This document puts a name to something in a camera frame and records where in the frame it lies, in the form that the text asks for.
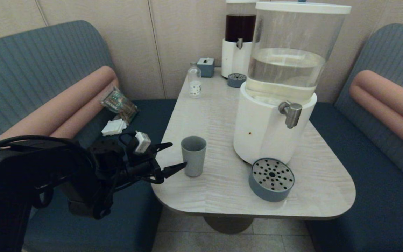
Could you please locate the large clear water dispenser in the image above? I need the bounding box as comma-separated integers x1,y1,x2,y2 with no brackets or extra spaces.
233,1,352,165

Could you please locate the large blue perforated drip tray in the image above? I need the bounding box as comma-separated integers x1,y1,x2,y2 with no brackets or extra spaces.
248,158,295,202

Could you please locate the small clear glass bottle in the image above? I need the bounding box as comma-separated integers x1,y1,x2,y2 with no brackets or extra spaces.
188,62,202,99

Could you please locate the large steel dispenser tap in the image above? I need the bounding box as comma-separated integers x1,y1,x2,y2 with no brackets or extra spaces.
278,100,303,129

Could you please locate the light grey plastic cup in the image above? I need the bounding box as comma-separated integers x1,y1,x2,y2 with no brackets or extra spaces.
181,136,207,177

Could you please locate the pink bolster cushion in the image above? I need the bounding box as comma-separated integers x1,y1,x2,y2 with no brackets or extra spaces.
349,70,403,159
0,66,120,147

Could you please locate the blue ribbed booth bench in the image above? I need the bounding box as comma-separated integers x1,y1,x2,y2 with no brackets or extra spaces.
305,23,403,252
0,20,177,252

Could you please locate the white folded napkin stack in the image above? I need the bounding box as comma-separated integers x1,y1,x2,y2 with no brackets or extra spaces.
101,119,127,137

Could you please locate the clear plastic snack packet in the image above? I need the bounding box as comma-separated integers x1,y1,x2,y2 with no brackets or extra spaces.
100,86,139,125

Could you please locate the dark drink dispenser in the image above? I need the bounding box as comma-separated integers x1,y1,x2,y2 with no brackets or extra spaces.
221,0,262,79

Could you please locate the blue tissue box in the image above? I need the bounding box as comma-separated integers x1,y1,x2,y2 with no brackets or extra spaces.
197,57,215,78

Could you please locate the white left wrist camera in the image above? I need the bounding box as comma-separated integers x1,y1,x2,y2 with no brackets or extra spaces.
134,131,151,155

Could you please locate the small blue perforated drip tray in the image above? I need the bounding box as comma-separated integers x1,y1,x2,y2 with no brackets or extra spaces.
227,73,247,88

